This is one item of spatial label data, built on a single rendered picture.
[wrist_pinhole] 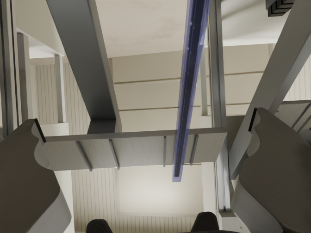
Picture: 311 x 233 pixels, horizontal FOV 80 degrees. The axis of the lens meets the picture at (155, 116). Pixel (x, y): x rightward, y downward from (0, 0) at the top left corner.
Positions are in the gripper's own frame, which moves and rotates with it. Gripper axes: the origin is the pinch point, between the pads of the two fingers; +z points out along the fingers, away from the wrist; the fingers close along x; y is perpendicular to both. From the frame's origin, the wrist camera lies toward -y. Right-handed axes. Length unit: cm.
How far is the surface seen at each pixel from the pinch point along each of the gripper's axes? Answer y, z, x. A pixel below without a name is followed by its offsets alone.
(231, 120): 33, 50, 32
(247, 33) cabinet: 6, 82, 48
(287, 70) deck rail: 3.8, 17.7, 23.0
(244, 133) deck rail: 22.7, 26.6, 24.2
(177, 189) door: 247, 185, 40
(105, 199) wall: 277, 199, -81
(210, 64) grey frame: 11, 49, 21
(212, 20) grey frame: -1, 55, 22
